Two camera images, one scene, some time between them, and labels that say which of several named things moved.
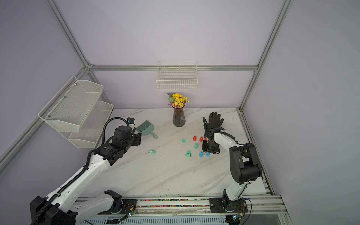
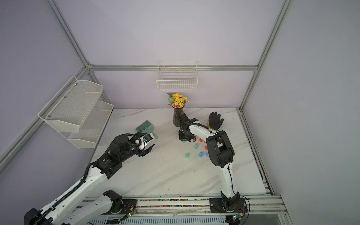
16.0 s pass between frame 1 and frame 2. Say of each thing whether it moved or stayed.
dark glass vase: stayed
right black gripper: moved
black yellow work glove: stayed
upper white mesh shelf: stayed
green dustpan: stayed
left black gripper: moved
